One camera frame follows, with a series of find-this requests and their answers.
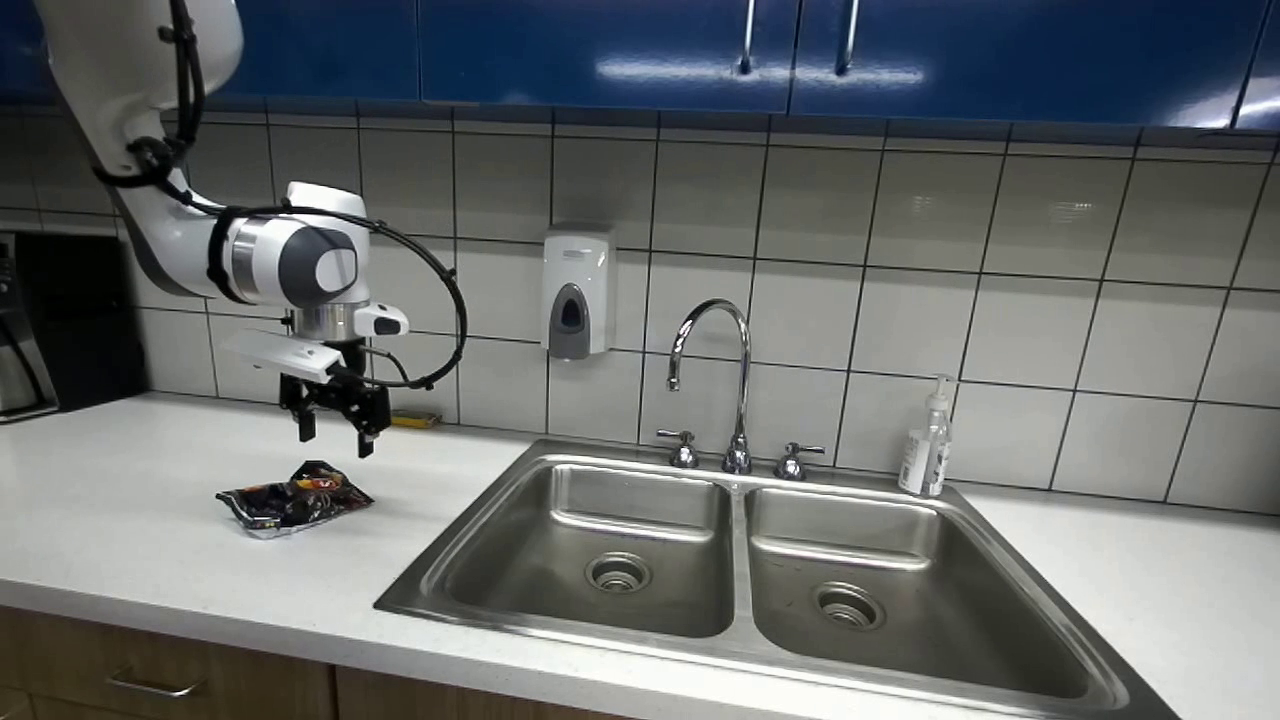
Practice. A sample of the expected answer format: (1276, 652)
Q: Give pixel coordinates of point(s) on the yellow sponge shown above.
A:
(417, 423)

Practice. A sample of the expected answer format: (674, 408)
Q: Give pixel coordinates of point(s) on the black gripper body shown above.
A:
(340, 387)

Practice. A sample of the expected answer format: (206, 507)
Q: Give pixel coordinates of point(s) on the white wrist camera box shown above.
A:
(304, 360)

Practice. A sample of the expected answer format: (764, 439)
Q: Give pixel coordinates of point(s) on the stainless steel double sink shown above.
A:
(667, 546)

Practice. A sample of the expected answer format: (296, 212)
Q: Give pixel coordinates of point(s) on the chrome gooseneck faucet spout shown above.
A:
(736, 401)

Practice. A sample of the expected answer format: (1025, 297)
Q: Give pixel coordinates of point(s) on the clear pump soap bottle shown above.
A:
(927, 444)

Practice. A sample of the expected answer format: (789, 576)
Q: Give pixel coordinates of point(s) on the wooden lower cabinet door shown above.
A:
(442, 700)

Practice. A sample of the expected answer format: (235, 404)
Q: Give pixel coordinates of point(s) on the black snack packet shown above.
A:
(296, 498)

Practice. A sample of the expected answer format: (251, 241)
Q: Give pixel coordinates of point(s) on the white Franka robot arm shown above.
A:
(161, 225)

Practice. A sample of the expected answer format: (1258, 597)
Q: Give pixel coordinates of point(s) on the wooden drawer front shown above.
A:
(254, 675)

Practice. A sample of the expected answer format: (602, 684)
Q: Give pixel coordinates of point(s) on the black coffee machine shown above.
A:
(75, 320)

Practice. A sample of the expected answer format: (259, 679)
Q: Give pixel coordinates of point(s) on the white wall soap dispenser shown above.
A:
(576, 287)

